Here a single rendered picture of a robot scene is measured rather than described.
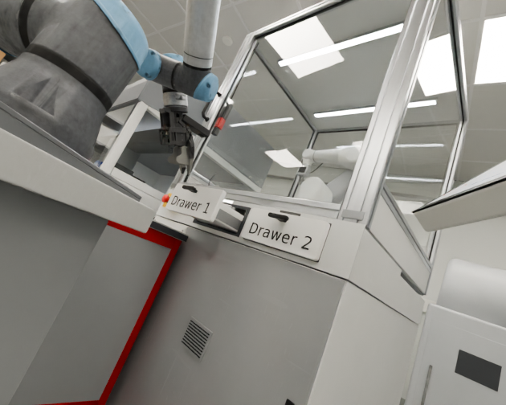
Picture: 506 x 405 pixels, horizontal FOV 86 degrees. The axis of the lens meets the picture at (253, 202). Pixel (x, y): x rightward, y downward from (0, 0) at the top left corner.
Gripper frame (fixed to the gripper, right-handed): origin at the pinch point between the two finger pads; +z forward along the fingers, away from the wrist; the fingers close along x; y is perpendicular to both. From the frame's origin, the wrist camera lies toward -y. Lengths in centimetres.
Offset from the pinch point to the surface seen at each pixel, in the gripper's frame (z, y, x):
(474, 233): 103, -352, 48
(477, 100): -39, -266, 45
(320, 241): 18, -11, 46
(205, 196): 8.8, -1.8, 7.0
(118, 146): -9, -6, -80
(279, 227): 17.2, -11.3, 31.5
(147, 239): 24.5, 12.0, -10.8
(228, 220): 17.1, -6.4, 13.1
